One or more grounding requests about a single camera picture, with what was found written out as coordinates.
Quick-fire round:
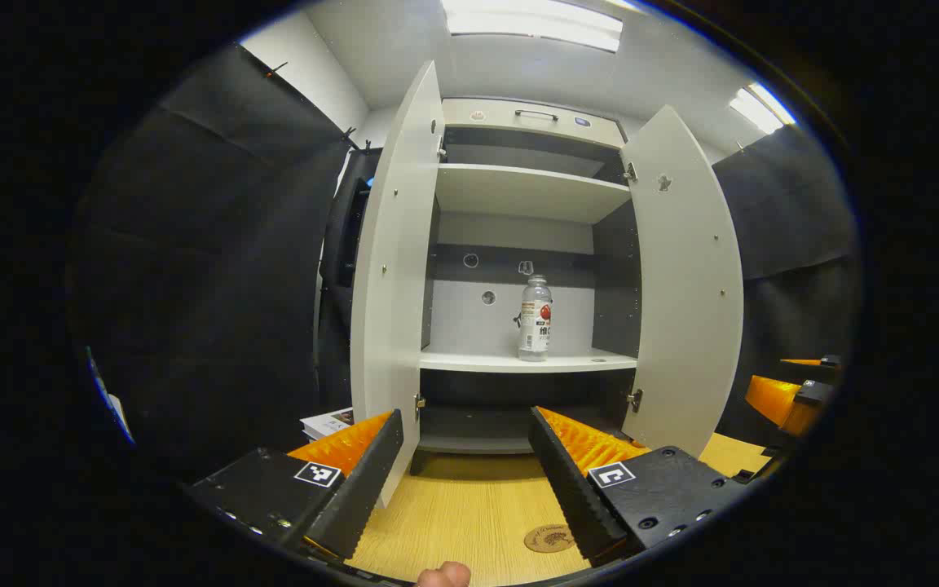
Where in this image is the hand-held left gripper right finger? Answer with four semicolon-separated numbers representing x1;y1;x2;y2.
528;406;754;567

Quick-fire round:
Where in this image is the large ceiling light panel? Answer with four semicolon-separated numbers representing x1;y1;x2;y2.
441;0;625;54

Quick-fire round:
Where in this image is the round brown coaster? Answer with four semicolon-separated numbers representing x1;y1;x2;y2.
524;523;576;554

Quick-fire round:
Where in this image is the small ceiling light panel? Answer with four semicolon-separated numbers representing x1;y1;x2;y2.
729;82;798;135

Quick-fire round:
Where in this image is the clear plastic bottle white label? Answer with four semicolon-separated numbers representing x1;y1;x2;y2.
518;275;553;362

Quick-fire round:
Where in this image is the white and grey cabinet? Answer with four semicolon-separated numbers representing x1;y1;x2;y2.
417;98;641;474

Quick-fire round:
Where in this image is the white cabinet door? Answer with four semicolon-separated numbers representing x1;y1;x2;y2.
350;60;445;508
620;104;745;459

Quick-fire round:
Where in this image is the black backdrop cloth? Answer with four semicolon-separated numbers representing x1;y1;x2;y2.
712;124;860;445
70;42;356;482
319;147;381;417

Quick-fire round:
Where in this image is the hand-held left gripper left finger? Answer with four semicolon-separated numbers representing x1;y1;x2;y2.
186;409;405;562

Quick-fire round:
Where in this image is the stack of books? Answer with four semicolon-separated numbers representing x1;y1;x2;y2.
300;407;355;442

